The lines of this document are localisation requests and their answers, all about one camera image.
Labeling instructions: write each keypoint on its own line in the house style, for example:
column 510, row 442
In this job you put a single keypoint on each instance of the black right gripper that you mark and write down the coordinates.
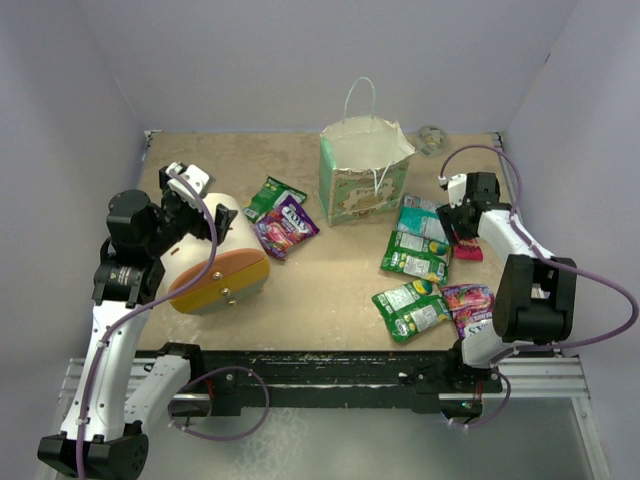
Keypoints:
column 448, row 217

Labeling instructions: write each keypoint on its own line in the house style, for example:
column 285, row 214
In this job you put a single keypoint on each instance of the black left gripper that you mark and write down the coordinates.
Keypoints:
column 200, row 228

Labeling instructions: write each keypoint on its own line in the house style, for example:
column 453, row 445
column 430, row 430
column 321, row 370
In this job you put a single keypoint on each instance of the red candy packet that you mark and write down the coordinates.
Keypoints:
column 468, row 250

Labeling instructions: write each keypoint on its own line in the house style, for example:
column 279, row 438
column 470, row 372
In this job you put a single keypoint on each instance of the teal snack packet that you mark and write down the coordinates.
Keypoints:
column 418, row 217

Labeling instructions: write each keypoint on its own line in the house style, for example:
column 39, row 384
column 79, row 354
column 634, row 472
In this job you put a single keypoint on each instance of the green paper gift bag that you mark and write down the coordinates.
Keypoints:
column 364, row 161

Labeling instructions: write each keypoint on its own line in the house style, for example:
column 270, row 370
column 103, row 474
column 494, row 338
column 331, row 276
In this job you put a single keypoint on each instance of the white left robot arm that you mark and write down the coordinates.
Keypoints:
column 105, row 432

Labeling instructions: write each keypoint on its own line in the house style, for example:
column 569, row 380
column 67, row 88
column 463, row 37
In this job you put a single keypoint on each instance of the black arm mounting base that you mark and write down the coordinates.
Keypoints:
column 428, row 381

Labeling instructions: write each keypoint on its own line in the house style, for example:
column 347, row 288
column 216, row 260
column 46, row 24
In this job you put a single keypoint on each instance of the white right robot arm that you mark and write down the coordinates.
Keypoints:
column 534, row 302

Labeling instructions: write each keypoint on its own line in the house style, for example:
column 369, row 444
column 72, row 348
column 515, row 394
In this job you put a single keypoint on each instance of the purple Fox's bag left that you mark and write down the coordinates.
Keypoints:
column 284, row 227

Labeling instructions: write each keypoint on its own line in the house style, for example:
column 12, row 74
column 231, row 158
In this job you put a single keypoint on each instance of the purple fox's bag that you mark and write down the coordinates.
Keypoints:
column 284, row 227
column 471, row 307

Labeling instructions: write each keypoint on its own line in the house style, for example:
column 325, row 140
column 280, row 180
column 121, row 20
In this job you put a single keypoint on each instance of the purple Fox's bag right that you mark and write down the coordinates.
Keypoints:
column 471, row 307

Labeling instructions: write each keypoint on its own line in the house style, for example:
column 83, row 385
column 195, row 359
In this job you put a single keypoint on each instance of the green snack packet left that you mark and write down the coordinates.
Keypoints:
column 271, row 194

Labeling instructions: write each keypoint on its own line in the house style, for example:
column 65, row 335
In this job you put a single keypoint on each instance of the green snack packet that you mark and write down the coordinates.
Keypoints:
column 412, row 308
column 271, row 194
column 418, row 257

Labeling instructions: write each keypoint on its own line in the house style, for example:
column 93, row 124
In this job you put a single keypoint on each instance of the white orange toy drawer box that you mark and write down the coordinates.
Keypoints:
column 240, row 270

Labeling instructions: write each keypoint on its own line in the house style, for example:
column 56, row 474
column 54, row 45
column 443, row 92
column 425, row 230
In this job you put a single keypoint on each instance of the green snack packet upper right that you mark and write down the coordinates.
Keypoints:
column 418, row 257

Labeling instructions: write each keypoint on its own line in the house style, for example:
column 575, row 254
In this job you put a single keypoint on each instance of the clear tape roll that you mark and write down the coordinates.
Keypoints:
column 431, row 140

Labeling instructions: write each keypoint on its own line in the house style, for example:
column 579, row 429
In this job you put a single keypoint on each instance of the green snack packet lower right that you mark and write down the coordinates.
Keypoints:
column 412, row 308

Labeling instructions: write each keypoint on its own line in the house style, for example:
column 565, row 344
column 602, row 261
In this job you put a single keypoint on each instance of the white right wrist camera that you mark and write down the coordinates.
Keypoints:
column 456, row 187

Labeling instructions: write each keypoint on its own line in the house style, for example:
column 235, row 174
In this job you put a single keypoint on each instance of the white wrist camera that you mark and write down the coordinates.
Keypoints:
column 456, row 187
column 189, row 182

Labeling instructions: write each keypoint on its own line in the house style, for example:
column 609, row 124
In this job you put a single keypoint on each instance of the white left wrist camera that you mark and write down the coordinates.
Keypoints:
column 189, row 182

